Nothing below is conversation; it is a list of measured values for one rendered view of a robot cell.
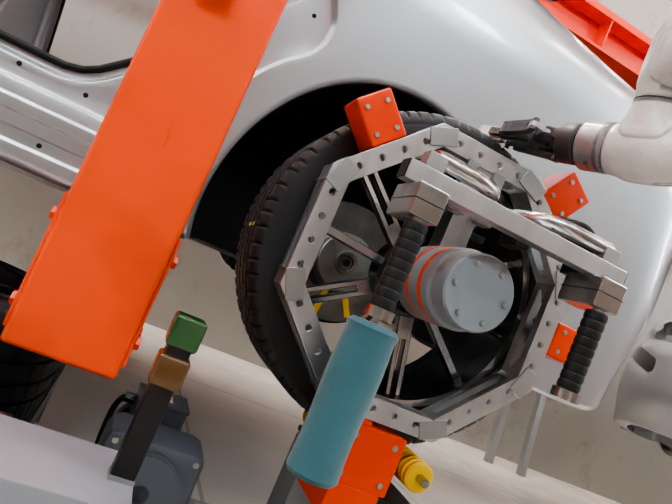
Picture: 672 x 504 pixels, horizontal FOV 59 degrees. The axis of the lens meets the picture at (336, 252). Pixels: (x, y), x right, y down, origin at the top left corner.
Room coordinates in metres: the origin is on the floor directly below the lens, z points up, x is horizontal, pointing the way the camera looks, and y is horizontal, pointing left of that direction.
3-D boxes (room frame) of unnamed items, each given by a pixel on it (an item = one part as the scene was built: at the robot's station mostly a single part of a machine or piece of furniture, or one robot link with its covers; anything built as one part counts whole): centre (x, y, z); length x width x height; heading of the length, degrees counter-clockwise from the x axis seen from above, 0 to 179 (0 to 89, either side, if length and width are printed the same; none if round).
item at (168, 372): (0.75, 0.13, 0.59); 0.04 x 0.04 x 0.04; 16
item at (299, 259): (1.11, -0.19, 0.85); 0.54 x 0.07 x 0.54; 106
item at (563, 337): (1.20, -0.49, 0.85); 0.09 x 0.08 x 0.07; 106
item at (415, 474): (1.24, -0.27, 0.51); 0.29 x 0.06 x 0.06; 16
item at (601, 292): (0.96, -0.41, 0.93); 0.09 x 0.05 x 0.05; 16
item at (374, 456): (1.14, -0.17, 0.48); 0.16 x 0.12 x 0.17; 16
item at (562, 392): (0.93, -0.42, 0.83); 0.04 x 0.04 x 0.16
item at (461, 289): (1.04, -0.21, 0.85); 0.21 x 0.14 x 0.14; 16
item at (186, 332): (0.75, 0.13, 0.64); 0.04 x 0.04 x 0.04; 16
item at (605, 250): (1.02, -0.32, 1.03); 0.19 x 0.18 x 0.11; 16
